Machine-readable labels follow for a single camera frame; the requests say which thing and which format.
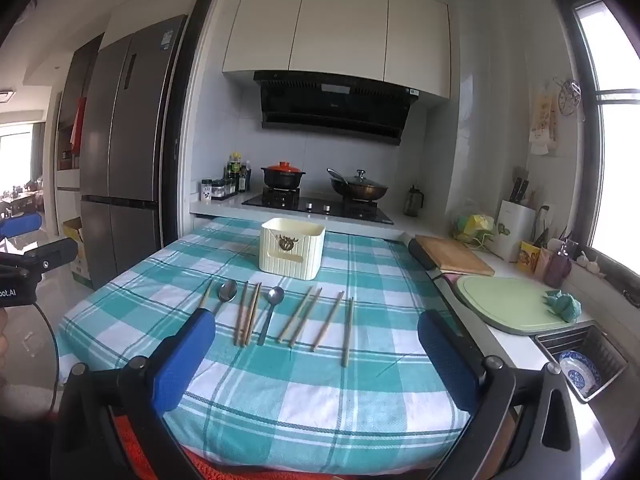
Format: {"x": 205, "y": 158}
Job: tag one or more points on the dark sauce bottle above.
{"x": 244, "y": 177}

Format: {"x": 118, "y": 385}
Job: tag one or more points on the white wall cabinets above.
{"x": 340, "y": 30}

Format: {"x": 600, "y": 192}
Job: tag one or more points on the glass press jug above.
{"x": 414, "y": 202}

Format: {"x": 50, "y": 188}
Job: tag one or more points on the teal plaid tablecloth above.
{"x": 300, "y": 400}

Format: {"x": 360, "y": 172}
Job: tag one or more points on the black flat appliance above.
{"x": 422, "y": 257}

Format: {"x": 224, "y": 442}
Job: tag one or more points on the green cutting board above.
{"x": 515, "y": 305}

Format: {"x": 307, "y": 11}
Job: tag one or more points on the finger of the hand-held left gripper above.
{"x": 20, "y": 225}
{"x": 52, "y": 255}

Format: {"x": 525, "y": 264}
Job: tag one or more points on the cardboard box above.
{"x": 80, "y": 255}

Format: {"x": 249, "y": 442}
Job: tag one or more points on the black door frame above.
{"x": 182, "y": 110}

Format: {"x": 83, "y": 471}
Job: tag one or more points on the wooden cutting board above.
{"x": 455, "y": 255}

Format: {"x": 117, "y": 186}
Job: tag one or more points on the printed wall hanging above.
{"x": 542, "y": 120}

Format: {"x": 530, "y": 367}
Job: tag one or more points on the grey refrigerator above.
{"x": 125, "y": 160}

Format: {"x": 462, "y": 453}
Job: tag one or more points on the metal spoon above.
{"x": 274, "y": 297}
{"x": 228, "y": 291}

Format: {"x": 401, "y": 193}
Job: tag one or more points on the cream ribbed utensil holder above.
{"x": 290, "y": 252}

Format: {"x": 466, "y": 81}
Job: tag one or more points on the wall socket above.
{"x": 547, "y": 209}

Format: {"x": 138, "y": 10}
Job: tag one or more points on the white knife block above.
{"x": 515, "y": 232}

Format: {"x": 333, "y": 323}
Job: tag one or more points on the red hanging item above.
{"x": 78, "y": 125}

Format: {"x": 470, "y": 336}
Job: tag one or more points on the black range hood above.
{"x": 330, "y": 107}

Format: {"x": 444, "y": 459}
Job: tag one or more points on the plastic bag with yellow-green contents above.
{"x": 472, "y": 227}

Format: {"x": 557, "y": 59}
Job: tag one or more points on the wok with glass lid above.
{"x": 360, "y": 187}

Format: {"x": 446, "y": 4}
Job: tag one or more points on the window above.
{"x": 615, "y": 60}

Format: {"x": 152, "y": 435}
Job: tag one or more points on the orange textured cloth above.
{"x": 210, "y": 467}

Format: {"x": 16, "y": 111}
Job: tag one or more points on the purple soap bottle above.
{"x": 556, "y": 267}

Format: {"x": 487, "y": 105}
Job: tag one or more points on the condiment bottles and jars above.
{"x": 232, "y": 172}

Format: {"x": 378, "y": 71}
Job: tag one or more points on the dining furniture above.
{"x": 22, "y": 200}

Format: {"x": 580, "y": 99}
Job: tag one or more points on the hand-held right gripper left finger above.
{"x": 185, "y": 360}

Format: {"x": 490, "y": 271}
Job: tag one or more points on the black gas cooktop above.
{"x": 320, "y": 205}

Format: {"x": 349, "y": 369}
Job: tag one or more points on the ceiling light panel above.
{"x": 6, "y": 96}

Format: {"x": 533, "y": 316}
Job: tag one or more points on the black pot with red lid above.
{"x": 283, "y": 174}

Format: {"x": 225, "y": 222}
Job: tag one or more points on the blue and white bowl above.
{"x": 580, "y": 372}

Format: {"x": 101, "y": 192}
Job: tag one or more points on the set of wooden chopsticks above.
{"x": 300, "y": 317}

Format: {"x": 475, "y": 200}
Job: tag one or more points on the teal dish cloth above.
{"x": 565, "y": 305}

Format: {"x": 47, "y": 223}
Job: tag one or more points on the black sink dish rack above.
{"x": 607, "y": 355}

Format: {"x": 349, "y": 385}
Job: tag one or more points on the yellow printed container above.
{"x": 529, "y": 257}

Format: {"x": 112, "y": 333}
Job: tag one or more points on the pink cloth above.
{"x": 452, "y": 279}

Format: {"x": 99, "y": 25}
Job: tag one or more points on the garlic bulbs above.
{"x": 589, "y": 262}

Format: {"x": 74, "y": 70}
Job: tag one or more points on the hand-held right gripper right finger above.
{"x": 445, "y": 360}

